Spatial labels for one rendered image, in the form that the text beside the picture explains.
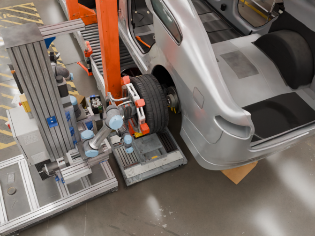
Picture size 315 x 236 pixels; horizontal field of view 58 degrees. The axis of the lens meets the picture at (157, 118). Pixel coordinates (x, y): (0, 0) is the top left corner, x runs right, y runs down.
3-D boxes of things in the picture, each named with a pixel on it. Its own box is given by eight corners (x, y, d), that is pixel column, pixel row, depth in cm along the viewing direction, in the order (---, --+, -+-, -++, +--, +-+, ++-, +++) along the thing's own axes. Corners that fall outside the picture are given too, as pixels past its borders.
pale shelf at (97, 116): (108, 118, 362) (108, 117, 360) (95, 122, 357) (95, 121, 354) (98, 96, 386) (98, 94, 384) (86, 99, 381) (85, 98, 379)
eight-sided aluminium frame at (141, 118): (144, 140, 324) (146, 107, 283) (139, 142, 322) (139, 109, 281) (127, 106, 355) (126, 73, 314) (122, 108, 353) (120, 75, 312)
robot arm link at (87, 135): (93, 135, 283) (92, 126, 273) (96, 145, 275) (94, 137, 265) (81, 138, 280) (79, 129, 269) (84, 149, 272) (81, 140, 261)
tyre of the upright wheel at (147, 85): (170, 94, 283) (144, 62, 327) (148, 100, 275) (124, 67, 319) (168, 140, 328) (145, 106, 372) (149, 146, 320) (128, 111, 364)
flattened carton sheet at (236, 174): (260, 160, 386) (261, 159, 383) (236, 184, 359) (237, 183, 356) (242, 146, 399) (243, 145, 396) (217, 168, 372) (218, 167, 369)
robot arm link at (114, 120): (91, 147, 276) (122, 109, 251) (94, 159, 267) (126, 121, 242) (80, 145, 268) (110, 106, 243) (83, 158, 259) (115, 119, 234)
